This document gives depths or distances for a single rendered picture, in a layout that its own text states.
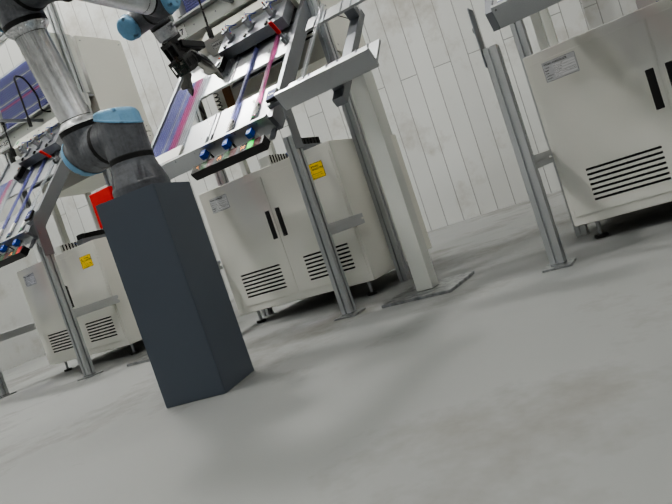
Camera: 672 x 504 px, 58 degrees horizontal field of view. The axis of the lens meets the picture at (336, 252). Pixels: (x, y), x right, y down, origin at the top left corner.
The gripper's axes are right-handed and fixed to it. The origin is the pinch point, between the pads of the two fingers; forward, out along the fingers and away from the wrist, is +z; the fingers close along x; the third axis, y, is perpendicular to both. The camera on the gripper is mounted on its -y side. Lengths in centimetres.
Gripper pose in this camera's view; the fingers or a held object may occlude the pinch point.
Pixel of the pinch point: (209, 87)
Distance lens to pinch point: 225.5
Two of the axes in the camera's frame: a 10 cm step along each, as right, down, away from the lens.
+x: 8.2, -2.5, -5.2
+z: 5.1, 7.3, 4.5
